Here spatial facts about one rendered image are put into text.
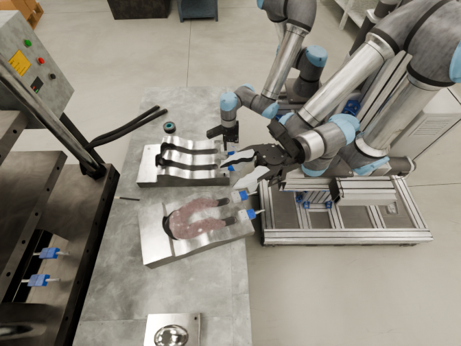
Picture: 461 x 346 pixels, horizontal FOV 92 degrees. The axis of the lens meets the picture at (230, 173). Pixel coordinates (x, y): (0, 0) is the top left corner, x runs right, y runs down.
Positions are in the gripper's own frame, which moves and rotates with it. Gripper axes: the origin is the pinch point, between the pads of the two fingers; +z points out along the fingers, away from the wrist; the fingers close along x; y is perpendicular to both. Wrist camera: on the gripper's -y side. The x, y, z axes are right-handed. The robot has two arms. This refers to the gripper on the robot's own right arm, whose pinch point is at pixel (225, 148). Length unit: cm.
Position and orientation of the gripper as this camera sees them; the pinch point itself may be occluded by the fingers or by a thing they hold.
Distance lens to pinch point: 125.8
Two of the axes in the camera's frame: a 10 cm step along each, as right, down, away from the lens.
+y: 10.0, -0.2, 0.1
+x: -0.3, -8.4, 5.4
